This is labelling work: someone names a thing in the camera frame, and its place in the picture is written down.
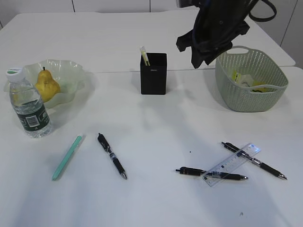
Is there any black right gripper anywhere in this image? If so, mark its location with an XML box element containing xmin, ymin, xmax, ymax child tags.
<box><xmin>176</xmin><ymin>21</ymin><xmax>250</xmax><ymax>69</ymax></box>

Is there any yellow white waste paper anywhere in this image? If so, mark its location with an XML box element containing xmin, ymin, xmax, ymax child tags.
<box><xmin>231</xmin><ymin>70</ymin><xmax>273</xmax><ymax>93</ymax></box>

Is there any yellow pen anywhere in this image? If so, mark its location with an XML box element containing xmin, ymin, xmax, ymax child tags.
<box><xmin>140</xmin><ymin>46</ymin><xmax>150</xmax><ymax>66</ymax></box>

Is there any yellow pear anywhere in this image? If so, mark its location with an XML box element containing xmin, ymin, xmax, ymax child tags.
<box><xmin>35</xmin><ymin>67</ymin><xmax>61</xmax><ymax>103</ymax></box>

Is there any mint green pen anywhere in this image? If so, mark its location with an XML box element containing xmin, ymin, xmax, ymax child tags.
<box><xmin>51</xmin><ymin>134</ymin><xmax>84</xmax><ymax>181</ymax></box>

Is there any clear water bottle green label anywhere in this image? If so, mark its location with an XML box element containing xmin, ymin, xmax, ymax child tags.
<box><xmin>6</xmin><ymin>68</ymin><xmax>51</xmax><ymax>138</ymax></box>

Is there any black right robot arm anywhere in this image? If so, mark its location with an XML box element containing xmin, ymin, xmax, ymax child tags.
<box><xmin>176</xmin><ymin>0</ymin><xmax>257</xmax><ymax>69</ymax></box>

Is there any green woven plastic basket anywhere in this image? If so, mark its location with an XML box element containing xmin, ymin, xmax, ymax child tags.
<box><xmin>215</xmin><ymin>48</ymin><xmax>288</xmax><ymax>113</ymax></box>

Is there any black square pen holder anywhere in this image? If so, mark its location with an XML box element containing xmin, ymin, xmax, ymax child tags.
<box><xmin>140</xmin><ymin>52</ymin><xmax>167</xmax><ymax>95</ymax></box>

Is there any black pen under ruler top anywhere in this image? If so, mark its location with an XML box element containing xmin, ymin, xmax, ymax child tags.
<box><xmin>221</xmin><ymin>142</ymin><xmax>287</xmax><ymax>180</ymax></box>

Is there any black pen under ruler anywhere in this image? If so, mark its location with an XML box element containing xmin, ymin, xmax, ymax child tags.
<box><xmin>175</xmin><ymin>166</ymin><xmax>248</xmax><ymax>181</ymax></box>
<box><xmin>221</xmin><ymin>142</ymin><xmax>287</xmax><ymax>180</ymax></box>

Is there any black pen under ruler bottom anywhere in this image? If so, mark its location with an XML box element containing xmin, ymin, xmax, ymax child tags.
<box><xmin>175</xmin><ymin>166</ymin><xmax>248</xmax><ymax>181</ymax></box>

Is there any transparent plastic ruler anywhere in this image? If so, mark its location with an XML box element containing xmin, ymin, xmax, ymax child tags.
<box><xmin>202</xmin><ymin>143</ymin><xmax>261</xmax><ymax>187</ymax></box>

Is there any black pen centre left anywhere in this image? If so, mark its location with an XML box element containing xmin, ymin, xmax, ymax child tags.
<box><xmin>98</xmin><ymin>133</ymin><xmax>128</xmax><ymax>180</ymax></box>

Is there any green wavy glass plate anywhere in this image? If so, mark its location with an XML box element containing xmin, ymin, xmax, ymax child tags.
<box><xmin>3</xmin><ymin>59</ymin><xmax>89</xmax><ymax>109</ymax></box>

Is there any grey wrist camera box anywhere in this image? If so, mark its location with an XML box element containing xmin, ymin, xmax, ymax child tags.
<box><xmin>176</xmin><ymin>0</ymin><xmax>196</xmax><ymax>8</ymax></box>

